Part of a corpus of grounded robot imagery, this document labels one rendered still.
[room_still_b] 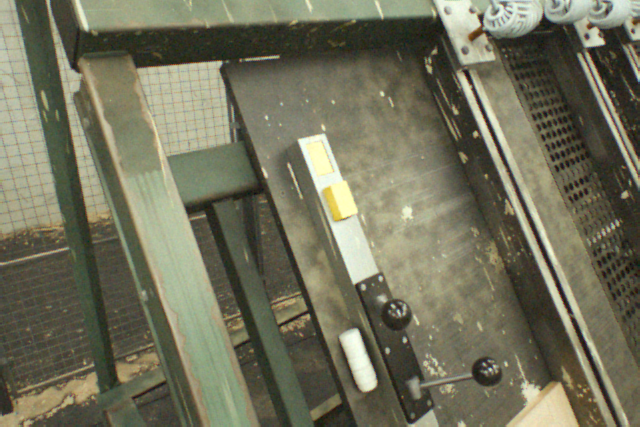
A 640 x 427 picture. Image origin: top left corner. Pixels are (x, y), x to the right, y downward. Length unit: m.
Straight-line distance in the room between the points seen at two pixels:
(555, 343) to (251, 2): 0.77
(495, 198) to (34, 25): 0.95
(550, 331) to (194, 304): 0.65
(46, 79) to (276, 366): 0.76
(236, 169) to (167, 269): 0.21
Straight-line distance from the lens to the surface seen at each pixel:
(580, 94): 1.34
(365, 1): 0.80
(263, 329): 0.70
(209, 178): 0.69
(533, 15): 0.93
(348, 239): 0.67
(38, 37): 1.13
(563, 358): 0.98
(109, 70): 0.62
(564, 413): 1.01
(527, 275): 0.94
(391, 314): 0.56
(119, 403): 1.69
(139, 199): 0.56
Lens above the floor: 1.87
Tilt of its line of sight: 20 degrees down
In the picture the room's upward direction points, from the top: 2 degrees counter-clockwise
